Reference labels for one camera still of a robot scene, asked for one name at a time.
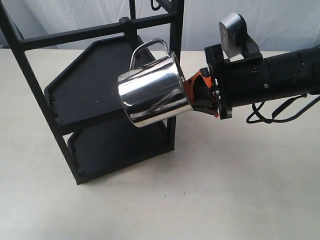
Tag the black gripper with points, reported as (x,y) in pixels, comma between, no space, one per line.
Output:
(238,83)

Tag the stainless steel mug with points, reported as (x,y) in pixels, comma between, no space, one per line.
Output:
(155,91)

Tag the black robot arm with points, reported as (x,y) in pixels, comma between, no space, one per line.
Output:
(279,88)

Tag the black metal shelf rack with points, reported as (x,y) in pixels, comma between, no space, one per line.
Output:
(81,105)

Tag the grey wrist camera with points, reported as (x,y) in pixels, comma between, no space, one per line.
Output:
(235,39)

